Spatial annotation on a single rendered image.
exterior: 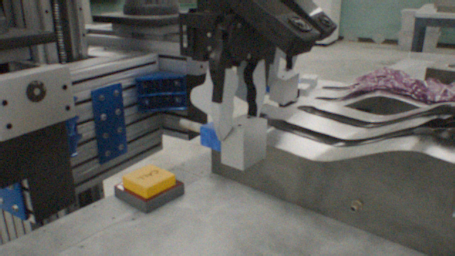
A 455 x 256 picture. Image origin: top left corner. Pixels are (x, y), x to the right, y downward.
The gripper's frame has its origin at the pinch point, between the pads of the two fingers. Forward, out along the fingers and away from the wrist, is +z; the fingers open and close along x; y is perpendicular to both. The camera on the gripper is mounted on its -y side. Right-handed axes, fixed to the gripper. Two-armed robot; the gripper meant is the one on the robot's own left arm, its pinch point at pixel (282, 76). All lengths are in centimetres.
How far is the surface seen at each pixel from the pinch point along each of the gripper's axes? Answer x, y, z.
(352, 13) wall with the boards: -657, 252, 174
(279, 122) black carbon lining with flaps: 9.9, -6.3, 3.6
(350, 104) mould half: -13.7, -9.8, 8.3
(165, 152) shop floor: -85, 137, 128
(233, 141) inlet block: 30.8, -12.3, -5.7
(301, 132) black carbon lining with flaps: 10.4, -11.1, 3.4
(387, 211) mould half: 19.6, -29.4, 3.4
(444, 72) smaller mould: -66, -18, 15
